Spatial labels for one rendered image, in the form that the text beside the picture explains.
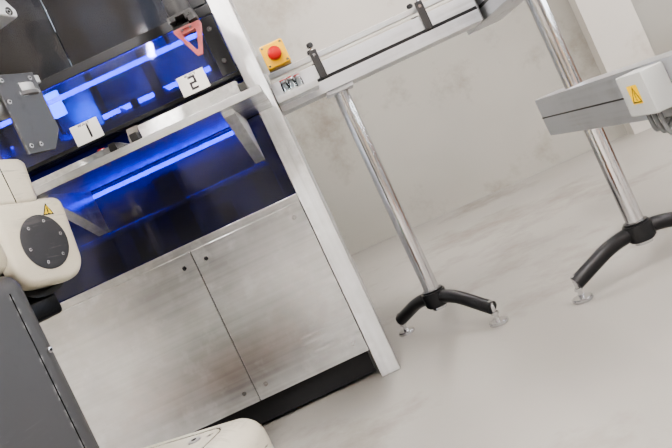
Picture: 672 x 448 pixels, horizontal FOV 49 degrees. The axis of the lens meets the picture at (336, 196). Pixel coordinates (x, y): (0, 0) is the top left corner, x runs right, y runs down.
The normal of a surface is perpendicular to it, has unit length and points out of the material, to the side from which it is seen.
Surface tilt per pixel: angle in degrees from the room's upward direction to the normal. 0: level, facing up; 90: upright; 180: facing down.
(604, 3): 90
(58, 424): 90
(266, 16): 90
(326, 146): 90
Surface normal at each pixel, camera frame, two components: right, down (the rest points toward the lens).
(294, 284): 0.02, 0.04
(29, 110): 0.82, -0.36
